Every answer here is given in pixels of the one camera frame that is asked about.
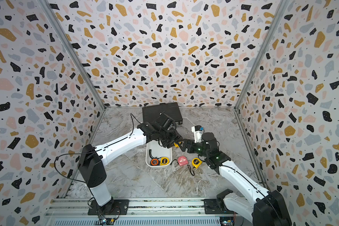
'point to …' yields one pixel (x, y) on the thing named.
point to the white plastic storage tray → (157, 155)
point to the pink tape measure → (182, 160)
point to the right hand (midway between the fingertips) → (181, 142)
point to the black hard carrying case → (171, 108)
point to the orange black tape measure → (155, 162)
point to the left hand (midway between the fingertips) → (183, 139)
